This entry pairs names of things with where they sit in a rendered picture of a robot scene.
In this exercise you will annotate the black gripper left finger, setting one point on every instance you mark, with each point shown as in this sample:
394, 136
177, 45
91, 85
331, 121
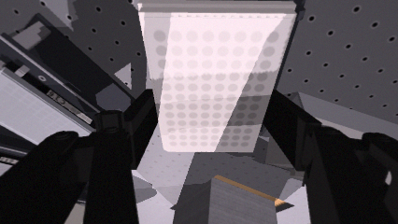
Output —
31, 191

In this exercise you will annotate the grey button panel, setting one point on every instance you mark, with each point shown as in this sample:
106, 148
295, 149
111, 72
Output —
350, 122

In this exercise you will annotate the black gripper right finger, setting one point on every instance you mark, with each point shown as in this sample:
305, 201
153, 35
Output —
343, 176

